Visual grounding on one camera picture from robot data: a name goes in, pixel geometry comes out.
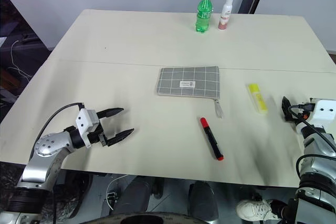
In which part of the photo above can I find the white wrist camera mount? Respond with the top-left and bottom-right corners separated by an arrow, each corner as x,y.
75,108 -> 102,150
301,98 -> 336,128

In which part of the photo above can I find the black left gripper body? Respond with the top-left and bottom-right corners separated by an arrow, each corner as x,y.
87,125 -> 110,148

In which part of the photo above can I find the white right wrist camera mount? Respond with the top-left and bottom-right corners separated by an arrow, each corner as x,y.
301,98 -> 336,128

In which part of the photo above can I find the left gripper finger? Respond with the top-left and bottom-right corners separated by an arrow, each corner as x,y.
105,128 -> 135,147
96,107 -> 124,120

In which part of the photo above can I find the dark rounded shape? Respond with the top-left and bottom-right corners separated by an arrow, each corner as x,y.
112,176 -> 164,215
187,181 -> 219,222

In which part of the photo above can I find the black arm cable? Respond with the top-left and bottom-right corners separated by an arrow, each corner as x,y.
30,102 -> 85,162
288,104 -> 336,178

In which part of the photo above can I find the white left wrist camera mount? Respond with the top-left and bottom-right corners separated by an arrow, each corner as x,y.
75,108 -> 102,150

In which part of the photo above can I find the yellow highlighter pen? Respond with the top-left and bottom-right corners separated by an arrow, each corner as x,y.
247,83 -> 269,115

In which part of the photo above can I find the white spray bottle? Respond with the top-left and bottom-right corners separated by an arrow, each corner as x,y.
217,0 -> 235,31

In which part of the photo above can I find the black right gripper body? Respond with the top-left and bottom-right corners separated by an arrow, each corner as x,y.
288,103 -> 307,124

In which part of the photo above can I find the grey checked pencil pouch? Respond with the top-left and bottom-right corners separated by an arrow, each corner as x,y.
154,66 -> 225,118

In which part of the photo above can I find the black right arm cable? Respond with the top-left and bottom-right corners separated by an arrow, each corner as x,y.
288,104 -> 336,178

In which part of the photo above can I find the white sneaker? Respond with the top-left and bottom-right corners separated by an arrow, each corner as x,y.
235,198 -> 287,222

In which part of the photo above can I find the green plastic bottle yellow cap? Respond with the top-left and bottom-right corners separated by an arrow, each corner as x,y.
195,0 -> 213,34

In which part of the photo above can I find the white cable under table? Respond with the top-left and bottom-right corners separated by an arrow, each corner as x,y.
105,173 -> 130,210

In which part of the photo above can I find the thin white cable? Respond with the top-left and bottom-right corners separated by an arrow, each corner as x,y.
7,39 -> 33,84

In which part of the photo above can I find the red and black marker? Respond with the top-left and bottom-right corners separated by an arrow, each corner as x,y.
199,116 -> 225,162

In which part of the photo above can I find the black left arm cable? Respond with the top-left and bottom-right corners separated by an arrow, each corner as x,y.
30,102 -> 85,162

